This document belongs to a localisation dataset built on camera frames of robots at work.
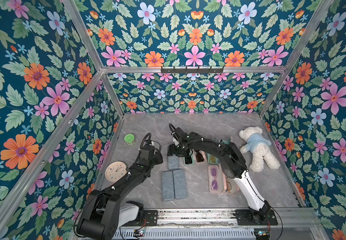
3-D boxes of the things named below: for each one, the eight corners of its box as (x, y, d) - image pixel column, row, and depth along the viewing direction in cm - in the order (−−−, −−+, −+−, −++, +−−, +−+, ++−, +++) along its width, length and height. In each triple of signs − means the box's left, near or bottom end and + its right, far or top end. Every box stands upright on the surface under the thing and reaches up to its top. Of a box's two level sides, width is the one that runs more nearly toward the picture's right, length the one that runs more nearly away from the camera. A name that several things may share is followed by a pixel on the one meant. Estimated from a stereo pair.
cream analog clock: (104, 181, 88) (101, 179, 85) (110, 163, 95) (108, 161, 92) (124, 181, 88) (122, 179, 85) (129, 163, 95) (127, 161, 92)
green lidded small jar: (125, 146, 103) (122, 141, 99) (127, 137, 108) (125, 133, 104) (134, 146, 103) (132, 141, 99) (136, 137, 108) (134, 133, 104)
